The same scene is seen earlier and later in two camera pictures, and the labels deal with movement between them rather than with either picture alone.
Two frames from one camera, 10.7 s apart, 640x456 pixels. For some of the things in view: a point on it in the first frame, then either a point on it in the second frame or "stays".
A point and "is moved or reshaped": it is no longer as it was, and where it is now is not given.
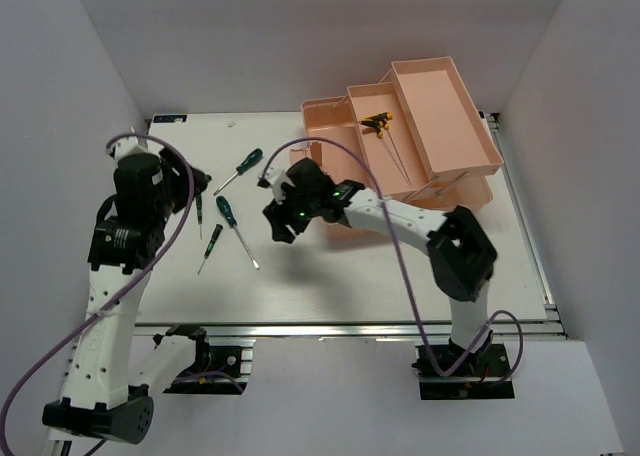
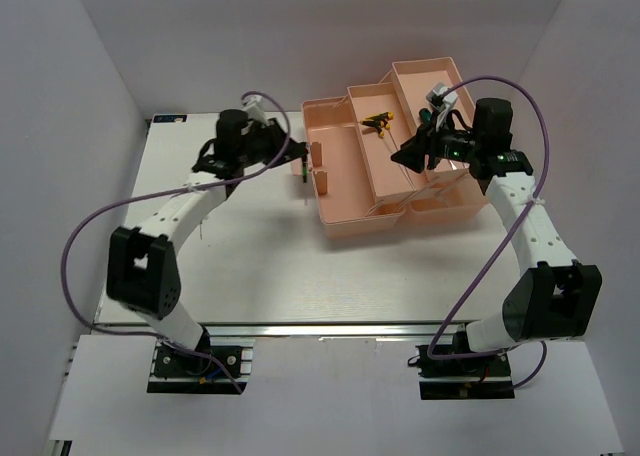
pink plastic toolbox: x=414 y=137 stays
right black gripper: x=278 y=214 → x=413 y=151
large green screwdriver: x=255 y=156 is moved or reshaped
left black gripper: x=181 y=179 → x=274 y=132
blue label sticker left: x=169 y=118 stays
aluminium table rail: x=352 y=331 stays
